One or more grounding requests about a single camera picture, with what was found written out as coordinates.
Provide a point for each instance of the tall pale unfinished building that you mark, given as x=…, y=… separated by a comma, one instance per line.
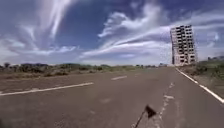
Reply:
x=183, y=45

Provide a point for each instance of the dry scrub verge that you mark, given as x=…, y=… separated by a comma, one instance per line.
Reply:
x=210, y=69
x=50, y=70

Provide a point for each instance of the dirt shoulder strip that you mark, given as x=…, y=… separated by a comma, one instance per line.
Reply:
x=210, y=82

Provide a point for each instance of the robot's own part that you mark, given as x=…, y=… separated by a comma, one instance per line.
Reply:
x=149, y=111

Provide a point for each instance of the white painted edge line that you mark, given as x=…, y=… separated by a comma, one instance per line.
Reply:
x=203, y=88

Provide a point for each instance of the grey asphalt road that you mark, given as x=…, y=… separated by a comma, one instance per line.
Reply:
x=100, y=103

